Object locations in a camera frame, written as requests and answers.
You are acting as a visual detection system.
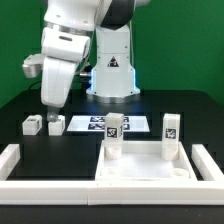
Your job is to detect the black cable bundle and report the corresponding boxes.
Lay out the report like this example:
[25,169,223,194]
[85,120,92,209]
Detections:
[27,81,43,91]

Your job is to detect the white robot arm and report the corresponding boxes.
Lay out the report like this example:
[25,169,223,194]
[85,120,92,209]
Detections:
[41,0,151,122]

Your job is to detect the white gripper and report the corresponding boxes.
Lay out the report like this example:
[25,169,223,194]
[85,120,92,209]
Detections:
[41,27,91,122]

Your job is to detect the white U-shaped fence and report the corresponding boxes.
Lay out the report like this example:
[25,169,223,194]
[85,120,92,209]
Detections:
[0,144,224,205]

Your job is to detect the white square tabletop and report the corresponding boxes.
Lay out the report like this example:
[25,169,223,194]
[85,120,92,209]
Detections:
[95,141,197,182]

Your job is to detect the white marker sheet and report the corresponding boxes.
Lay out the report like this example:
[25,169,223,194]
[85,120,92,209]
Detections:
[67,115,150,132]

